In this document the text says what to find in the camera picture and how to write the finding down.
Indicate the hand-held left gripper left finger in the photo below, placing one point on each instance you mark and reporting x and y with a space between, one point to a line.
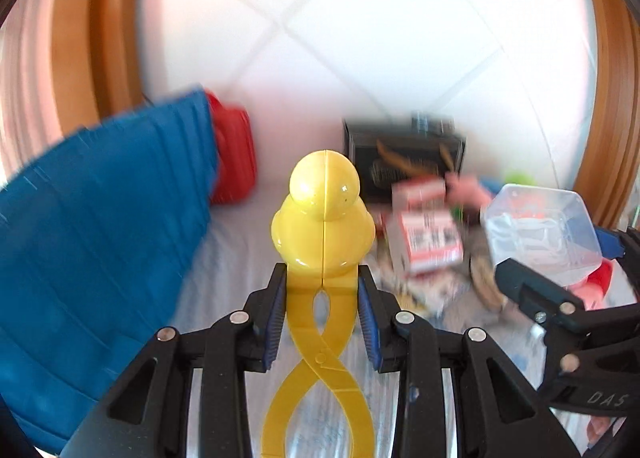
272 310

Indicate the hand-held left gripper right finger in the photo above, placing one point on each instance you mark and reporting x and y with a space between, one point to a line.
367 318

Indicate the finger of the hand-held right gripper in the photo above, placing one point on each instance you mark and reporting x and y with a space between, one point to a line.
609 243
522 285

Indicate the clear plastic container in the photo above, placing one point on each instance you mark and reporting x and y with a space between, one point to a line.
540 233

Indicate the yellow duck snowball tongs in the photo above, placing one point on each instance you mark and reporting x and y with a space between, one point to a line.
322 218

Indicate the blue plastic storage bin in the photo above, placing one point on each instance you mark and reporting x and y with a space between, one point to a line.
95 248

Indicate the brown tape roll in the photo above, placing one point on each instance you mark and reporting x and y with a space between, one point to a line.
485 283

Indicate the red plastic cup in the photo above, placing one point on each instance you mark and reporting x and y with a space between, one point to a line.
595 285

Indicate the large pink white box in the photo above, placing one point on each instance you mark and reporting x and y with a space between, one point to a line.
425 243

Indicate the green plush toy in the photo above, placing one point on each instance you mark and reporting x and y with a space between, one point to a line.
520 178

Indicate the pink plush toy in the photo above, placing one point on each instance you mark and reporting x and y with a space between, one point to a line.
467 190

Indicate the small pink white box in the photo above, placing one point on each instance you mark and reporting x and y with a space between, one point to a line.
417 193

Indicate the black printed box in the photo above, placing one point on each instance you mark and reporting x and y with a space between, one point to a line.
395 157

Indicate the pink sheer curtain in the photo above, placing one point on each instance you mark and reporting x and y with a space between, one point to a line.
30 87

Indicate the wooden door frame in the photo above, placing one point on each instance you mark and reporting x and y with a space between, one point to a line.
605 127
107 37

